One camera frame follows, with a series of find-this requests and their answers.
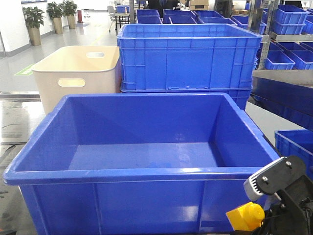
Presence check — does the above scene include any yellow toy brick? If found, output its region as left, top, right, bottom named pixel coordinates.
left=225, top=202, right=265, bottom=232

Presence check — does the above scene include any blue bin lower right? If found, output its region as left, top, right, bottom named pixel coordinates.
left=274, top=129, right=313, bottom=180

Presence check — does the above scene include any potted plant right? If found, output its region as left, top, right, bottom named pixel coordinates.
left=63, top=0, right=78, bottom=29

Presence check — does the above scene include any potted plant left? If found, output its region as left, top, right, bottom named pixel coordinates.
left=22, top=6, right=44, bottom=46

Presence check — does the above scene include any beige plastic basket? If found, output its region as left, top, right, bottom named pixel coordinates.
left=32, top=46, right=122, bottom=114

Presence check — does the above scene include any potted plant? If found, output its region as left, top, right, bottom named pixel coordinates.
left=22, top=6, right=44, bottom=46
left=63, top=0, right=78, bottom=29
left=47, top=1, right=63, bottom=34

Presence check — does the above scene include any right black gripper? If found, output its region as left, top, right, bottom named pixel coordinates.
left=244, top=155, right=313, bottom=235

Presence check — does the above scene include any blue bin on shelf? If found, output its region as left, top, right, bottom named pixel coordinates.
left=265, top=51, right=295, bottom=70

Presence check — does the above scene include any large blue bin front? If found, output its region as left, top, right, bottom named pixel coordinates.
left=3, top=93, right=278, bottom=235

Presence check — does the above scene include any cardboard box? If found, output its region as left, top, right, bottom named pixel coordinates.
left=189, top=0, right=209, bottom=10

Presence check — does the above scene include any large blue ribbed crate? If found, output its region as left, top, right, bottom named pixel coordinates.
left=117, top=23, right=262, bottom=93

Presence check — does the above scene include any potted plant middle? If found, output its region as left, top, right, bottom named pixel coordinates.
left=47, top=1, right=63, bottom=34

